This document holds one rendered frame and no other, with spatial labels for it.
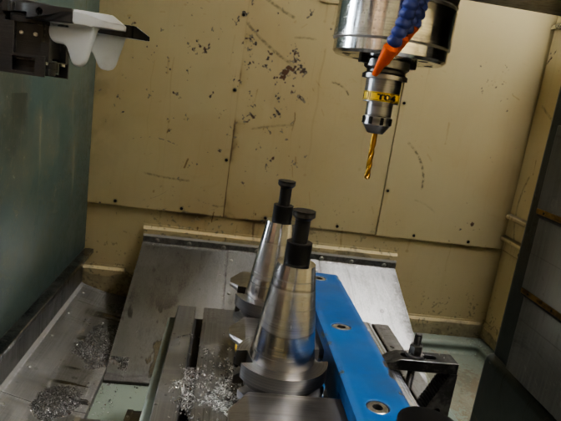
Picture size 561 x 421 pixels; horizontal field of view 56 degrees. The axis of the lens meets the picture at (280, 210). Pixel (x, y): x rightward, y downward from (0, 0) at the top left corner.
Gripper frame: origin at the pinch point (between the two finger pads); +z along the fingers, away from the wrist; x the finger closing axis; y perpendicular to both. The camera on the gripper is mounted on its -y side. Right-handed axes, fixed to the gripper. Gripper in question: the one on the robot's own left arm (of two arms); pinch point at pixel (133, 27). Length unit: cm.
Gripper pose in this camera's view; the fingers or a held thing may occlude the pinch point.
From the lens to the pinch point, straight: 67.9
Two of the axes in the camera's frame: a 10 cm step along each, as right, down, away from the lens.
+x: 0.0, 2.2, -9.8
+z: 9.9, 1.4, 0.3
